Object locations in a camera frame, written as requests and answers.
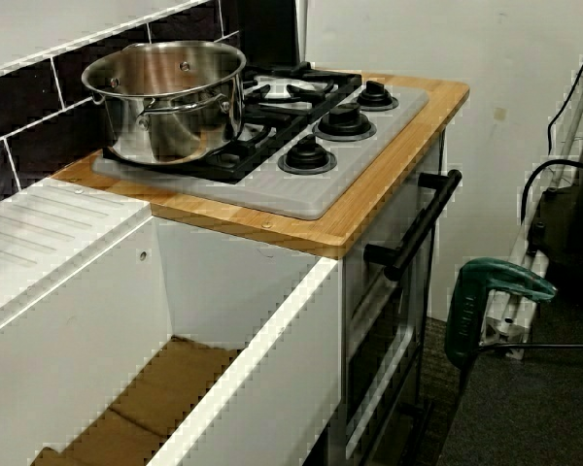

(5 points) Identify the grey stove top plate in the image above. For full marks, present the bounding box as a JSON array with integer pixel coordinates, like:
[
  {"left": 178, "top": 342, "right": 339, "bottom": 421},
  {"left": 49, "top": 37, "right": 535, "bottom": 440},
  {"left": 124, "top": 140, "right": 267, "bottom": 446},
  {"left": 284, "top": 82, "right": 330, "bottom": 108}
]
[{"left": 91, "top": 80, "right": 429, "bottom": 219}]

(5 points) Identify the black stove knob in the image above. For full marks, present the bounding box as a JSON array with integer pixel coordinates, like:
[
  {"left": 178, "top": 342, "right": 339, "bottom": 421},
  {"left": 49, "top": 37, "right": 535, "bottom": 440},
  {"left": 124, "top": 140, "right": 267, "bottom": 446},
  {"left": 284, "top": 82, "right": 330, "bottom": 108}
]
[
  {"left": 312, "top": 102, "right": 376, "bottom": 143},
  {"left": 277, "top": 134, "right": 338, "bottom": 175},
  {"left": 354, "top": 80, "right": 399, "bottom": 113}
]

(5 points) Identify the green clamp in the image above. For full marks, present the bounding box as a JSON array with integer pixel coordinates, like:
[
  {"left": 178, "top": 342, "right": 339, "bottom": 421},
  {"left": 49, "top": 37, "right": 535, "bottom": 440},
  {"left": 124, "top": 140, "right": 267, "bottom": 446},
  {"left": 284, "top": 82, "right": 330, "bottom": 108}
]
[{"left": 444, "top": 256, "right": 559, "bottom": 370}]

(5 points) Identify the aluminium frame rail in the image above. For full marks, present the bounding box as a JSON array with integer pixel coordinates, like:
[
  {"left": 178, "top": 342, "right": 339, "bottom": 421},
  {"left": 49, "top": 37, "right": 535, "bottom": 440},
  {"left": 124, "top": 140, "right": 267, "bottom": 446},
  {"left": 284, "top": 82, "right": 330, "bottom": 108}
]
[{"left": 483, "top": 43, "right": 583, "bottom": 360}]

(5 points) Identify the black oven door handle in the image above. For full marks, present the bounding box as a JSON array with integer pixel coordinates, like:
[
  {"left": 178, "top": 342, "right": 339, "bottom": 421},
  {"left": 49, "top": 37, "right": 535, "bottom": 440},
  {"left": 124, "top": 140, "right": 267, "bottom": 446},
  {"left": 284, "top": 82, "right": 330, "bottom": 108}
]
[{"left": 362, "top": 168, "right": 463, "bottom": 282}]

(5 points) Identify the white toy oven door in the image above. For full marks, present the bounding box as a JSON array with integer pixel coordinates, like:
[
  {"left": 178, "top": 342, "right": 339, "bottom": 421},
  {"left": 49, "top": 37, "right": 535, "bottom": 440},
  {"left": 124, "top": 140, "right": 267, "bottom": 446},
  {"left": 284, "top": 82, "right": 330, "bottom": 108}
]
[{"left": 342, "top": 130, "right": 448, "bottom": 466}]

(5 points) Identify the black burner grate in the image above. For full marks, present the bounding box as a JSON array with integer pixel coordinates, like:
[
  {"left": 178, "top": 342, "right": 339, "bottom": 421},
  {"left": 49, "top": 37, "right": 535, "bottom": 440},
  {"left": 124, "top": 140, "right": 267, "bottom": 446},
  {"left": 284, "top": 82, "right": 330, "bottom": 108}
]
[
  {"left": 101, "top": 104, "right": 317, "bottom": 184},
  {"left": 245, "top": 61, "right": 363, "bottom": 122}
]

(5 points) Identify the brown cardboard sheet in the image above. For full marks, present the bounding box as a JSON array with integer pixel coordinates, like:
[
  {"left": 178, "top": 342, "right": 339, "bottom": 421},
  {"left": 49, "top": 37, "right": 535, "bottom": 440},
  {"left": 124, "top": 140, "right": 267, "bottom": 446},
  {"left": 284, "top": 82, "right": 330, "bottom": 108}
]
[{"left": 31, "top": 334, "right": 244, "bottom": 466}]

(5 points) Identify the black device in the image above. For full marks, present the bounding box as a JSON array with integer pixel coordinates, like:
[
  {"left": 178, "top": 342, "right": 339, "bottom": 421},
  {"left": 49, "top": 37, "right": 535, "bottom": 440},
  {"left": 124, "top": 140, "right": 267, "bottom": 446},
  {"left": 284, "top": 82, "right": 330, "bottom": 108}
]
[{"left": 527, "top": 183, "right": 583, "bottom": 305}]

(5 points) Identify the white sink basin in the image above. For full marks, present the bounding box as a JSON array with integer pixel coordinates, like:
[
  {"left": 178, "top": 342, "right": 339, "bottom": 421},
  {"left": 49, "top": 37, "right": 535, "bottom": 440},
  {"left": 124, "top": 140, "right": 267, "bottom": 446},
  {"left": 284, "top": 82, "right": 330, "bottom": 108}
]
[{"left": 0, "top": 177, "right": 344, "bottom": 466}]

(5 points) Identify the stainless steel pot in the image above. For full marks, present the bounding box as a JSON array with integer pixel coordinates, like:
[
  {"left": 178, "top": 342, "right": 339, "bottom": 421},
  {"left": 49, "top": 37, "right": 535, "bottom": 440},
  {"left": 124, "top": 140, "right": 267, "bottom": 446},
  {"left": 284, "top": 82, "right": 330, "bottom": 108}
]
[{"left": 81, "top": 41, "right": 248, "bottom": 166}]

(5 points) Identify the black cable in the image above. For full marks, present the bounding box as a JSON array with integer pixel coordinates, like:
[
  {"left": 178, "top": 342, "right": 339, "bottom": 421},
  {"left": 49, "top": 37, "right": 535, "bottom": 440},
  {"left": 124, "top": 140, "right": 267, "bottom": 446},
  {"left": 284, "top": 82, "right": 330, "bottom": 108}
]
[
  {"left": 475, "top": 342, "right": 583, "bottom": 351},
  {"left": 521, "top": 157, "right": 583, "bottom": 234},
  {"left": 546, "top": 41, "right": 583, "bottom": 156}
]

